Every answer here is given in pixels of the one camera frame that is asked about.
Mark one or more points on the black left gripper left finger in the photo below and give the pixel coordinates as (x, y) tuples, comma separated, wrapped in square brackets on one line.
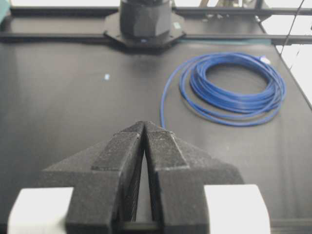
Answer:
[(105, 179)]

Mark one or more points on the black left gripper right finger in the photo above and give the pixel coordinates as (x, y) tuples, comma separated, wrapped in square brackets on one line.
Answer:
[(178, 172)]

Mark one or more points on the white tape marker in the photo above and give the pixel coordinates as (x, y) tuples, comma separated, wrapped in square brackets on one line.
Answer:
[(106, 77)]

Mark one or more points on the black aluminium frame rail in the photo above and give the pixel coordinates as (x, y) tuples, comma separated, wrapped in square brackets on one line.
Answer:
[(101, 25)]

